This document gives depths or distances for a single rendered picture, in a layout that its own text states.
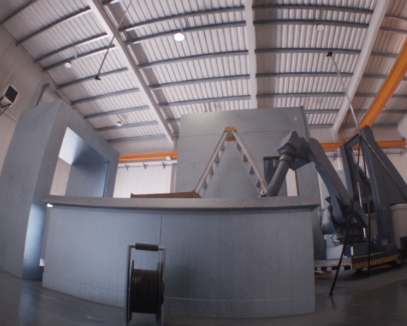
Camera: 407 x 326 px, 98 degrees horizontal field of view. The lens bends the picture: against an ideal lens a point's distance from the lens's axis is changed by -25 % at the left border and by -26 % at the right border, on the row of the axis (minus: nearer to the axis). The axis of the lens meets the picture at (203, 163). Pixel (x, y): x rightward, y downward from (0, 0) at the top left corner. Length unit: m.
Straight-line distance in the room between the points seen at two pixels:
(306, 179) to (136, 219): 3.38
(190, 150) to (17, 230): 3.45
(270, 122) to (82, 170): 3.43
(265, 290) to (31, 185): 1.82
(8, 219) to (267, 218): 1.98
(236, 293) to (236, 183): 3.07
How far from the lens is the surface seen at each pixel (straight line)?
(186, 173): 4.40
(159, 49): 10.41
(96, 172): 2.99
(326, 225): 3.13
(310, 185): 4.29
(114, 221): 1.49
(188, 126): 4.85
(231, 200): 1.28
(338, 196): 2.88
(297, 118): 4.86
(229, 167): 4.29
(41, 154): 2.13
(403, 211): 3.75
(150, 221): 1.39
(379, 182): 3.58
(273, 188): 2.47
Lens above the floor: 0.32
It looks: 23 degrees up
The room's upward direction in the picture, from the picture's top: 2 degrees clockwise
